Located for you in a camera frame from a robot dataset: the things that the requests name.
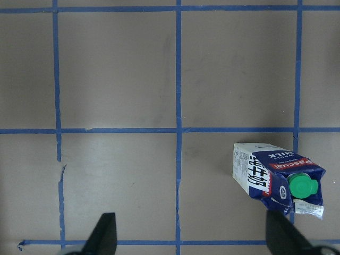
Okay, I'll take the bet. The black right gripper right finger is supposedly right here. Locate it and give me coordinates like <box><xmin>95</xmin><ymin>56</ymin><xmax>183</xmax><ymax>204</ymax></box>
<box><xmin>266</xmin><ymin>210</ymin><xmax>315</xmax><ymax>255</ymax></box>

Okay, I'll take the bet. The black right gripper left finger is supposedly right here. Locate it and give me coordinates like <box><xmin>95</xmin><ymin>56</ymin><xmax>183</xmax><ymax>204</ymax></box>
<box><xmin>81</xmin><ymin>212</ymin><xmax>117</xmax><ymax>254</ymax></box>

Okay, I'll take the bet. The blue white milk carton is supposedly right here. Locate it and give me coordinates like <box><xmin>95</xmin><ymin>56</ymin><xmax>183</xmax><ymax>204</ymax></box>
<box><xmin>232</xmin><ymin>143</ymin><xmax>326</xmax><ymax>219</ymax></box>

